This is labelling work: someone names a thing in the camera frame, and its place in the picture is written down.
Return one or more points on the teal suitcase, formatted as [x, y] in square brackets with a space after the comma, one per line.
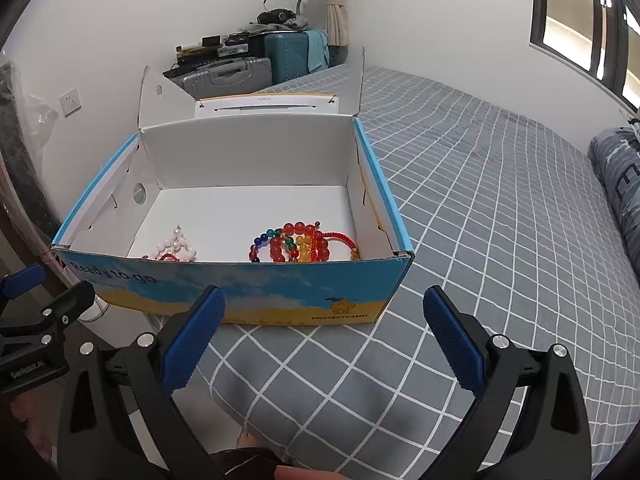
[297, 54]

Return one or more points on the folded blue grey duvet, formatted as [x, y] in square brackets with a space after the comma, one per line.
[615, 158]

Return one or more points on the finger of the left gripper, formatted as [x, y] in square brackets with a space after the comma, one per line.
[15, 285]

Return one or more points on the blue yellow cardboard shoe box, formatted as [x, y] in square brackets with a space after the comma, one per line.
[277, 199]

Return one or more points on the white wall socket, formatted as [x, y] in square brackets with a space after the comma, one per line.
[70, 102]

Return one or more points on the person's right hand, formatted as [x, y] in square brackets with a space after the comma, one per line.
[294, 473]

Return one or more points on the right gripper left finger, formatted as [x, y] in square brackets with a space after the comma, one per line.
[96, 439]

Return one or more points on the beige curtain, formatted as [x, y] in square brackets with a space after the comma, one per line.
[337, 27]

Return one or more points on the grey checkered bed sheet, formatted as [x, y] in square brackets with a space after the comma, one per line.
[510, 220]

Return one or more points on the grey hard case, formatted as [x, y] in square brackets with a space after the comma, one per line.
[223, 77]

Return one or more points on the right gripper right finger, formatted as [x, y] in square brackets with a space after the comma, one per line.
[551, 438]

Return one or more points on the dark framed window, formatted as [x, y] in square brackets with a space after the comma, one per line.
[599, 37]

